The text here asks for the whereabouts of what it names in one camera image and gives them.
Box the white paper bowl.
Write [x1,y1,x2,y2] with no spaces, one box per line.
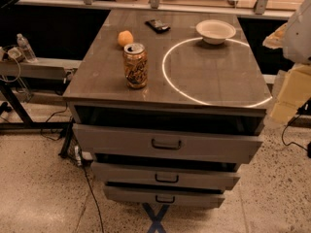
[195,19,236,45]

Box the orange soda can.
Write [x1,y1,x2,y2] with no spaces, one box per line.
[123,43,148,89]

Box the grey drawer cabinet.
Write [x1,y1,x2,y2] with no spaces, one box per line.
[64,10,271,195]

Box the grey side bench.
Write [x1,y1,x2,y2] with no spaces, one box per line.
[0,58,81,130]

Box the black cable right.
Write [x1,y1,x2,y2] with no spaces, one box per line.
[280,109,311,152]

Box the orange fruit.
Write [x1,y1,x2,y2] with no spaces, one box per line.
[118,30,134,47]

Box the bottom grey drawer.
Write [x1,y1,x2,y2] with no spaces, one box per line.
[104,185,225,208]

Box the clear plastic water bottle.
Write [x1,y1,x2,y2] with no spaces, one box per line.
[17,33,37,63]

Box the black snack packet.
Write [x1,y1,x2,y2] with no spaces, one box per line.
[145,19,170,34]

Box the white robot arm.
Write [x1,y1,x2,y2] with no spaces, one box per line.
[262,0,311,124]

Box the middle grey drawer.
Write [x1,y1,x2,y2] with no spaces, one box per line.
[91,162,240,190]

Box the black floor cable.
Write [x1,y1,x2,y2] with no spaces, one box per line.
[72,165,105,233]

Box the top grey drawer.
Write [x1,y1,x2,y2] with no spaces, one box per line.
[73,124,262,164]

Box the grey drawer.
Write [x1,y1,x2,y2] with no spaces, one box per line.
[104,185,225,208]
[73,124,262,164]
[91,162,240,190]

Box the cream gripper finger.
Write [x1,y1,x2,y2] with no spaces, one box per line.
[270,63,311,124]
[262,23,287,50]

